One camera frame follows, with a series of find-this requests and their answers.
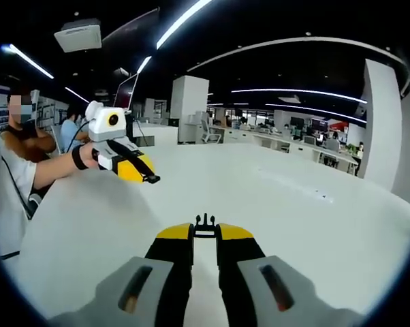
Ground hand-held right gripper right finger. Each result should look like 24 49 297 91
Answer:
215 223 328 327

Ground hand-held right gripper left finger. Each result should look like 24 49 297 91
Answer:
89 223 195 327

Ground black pronged buckle part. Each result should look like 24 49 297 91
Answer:
193 213 217 238

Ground person's left hand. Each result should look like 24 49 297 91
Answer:
79 142 102 170

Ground black laptop stand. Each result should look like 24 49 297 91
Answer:
125 114 138 141

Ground open silver laptop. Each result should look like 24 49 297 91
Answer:
114 72 140 112

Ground white square pillar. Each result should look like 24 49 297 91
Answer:
356 58 410 191
170 75 210 144

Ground white office chair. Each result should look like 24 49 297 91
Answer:
200 119 224 144

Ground short ceiling light strip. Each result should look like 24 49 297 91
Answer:
136 56 153 74

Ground white ceiling air conditioner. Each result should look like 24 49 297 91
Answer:
53 18 103 53

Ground person's white shirt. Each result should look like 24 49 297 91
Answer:
0 149 39 260

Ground long ceiling light strip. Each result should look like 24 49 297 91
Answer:
156 0 212 50

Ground row of white office desks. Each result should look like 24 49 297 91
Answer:
221 125 359 176

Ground distant office workers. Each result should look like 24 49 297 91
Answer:
225 114 364 154

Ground white ceiling pipe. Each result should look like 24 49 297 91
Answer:
187 36 410 96

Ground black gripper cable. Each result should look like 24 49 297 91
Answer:
65 119 90 153

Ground black hand strap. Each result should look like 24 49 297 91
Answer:
72 146 90 170

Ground thin black cord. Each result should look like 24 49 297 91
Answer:
0 153 33 219

